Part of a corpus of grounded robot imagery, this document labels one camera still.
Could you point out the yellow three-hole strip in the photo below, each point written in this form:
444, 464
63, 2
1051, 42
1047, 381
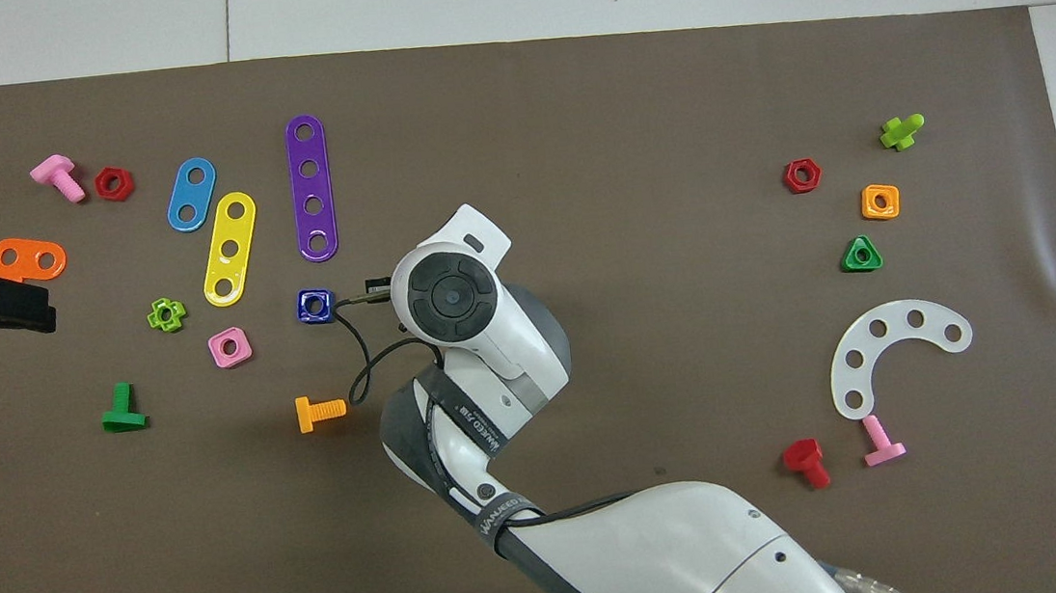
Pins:
233, 230

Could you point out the pink square toy nut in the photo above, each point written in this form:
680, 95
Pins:
217, 358

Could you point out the white curved five-hole plate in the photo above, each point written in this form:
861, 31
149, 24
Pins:
897, 321

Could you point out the red hexagon toy nut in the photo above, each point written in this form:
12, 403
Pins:
128, 183
816, 175

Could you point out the red plastic toy bolt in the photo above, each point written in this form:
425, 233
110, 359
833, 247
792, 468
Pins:
803, 456

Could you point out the brown paper table mat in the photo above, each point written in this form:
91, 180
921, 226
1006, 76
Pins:
628, 229

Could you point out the lime green toy bolt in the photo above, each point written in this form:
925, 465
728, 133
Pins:
900, 135

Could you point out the blue two-hole strip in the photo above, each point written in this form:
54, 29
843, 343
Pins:
192, 194

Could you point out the blue square toy nut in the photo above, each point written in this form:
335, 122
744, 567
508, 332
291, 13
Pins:
304, 316

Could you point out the green plastic toy bolt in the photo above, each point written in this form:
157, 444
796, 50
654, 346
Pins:
123, 415

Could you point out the orange square toy nut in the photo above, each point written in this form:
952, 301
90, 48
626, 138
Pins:
869, 212

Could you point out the lime green cross nut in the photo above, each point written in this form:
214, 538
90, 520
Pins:
153, 319

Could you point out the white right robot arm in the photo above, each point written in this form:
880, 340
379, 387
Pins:
688, 552

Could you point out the green triangle toy nut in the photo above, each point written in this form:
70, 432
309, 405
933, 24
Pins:
850, 265

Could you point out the orange heart-shaped three-hole plate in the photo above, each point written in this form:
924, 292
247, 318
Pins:
27, 256

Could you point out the purple four-hole strip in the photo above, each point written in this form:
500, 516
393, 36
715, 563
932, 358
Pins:
311, 187

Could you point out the orange plastic toy bolt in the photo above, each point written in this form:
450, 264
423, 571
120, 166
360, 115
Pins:
307, 415

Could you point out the pink plastic toy bolt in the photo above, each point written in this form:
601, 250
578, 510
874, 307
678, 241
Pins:
56, 172
879, 442

